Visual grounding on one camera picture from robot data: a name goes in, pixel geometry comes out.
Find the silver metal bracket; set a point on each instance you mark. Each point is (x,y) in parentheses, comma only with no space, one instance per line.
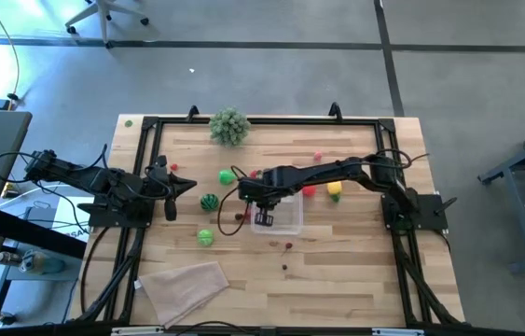
(137,331)
(397,332)

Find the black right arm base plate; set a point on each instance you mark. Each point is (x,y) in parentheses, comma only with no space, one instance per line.
(430,210)

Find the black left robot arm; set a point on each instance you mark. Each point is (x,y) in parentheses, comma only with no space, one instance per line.
(85,175)

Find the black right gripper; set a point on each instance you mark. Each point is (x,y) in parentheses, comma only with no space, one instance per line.
(264,186)

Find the bright green toy pepper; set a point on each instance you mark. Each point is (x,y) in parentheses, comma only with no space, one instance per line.
(226,177)

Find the yellow toy lemon with leaf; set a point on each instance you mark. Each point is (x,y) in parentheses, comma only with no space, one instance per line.
(334,187)

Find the white office chair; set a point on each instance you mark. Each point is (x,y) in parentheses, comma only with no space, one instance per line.
(103,14)

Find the white printed paper sheet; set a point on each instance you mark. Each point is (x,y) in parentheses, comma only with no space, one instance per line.
(64,212)

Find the light green toy melon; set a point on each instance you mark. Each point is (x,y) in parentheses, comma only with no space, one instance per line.
(205,237)

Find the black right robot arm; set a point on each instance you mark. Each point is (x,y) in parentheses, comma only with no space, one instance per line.
(336,170)

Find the dark toy cherry with stem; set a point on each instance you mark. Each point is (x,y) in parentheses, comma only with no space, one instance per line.
(288,245)

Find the red toy strawberry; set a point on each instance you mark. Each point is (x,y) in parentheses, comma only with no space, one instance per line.
(253,174)

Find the black metal table frame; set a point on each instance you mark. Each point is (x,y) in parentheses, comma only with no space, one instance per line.
(290,121)

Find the potted green succulent plant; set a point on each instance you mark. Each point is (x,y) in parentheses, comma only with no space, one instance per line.
(229,126)

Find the beige folded cloth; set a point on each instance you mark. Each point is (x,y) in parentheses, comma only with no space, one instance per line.
(183,289)

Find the striped toy watermelon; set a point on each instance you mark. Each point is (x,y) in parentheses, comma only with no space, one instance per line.
(209,202)

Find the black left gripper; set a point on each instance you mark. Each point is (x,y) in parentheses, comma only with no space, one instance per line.
(161,184)

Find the black frame clip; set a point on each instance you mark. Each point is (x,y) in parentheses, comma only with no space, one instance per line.
(335,111)
(193,112)

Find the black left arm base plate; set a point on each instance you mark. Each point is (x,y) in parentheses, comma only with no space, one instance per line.
(103,217)

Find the clear plastic tupperware container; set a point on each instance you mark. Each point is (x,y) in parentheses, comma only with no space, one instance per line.
(285,224)

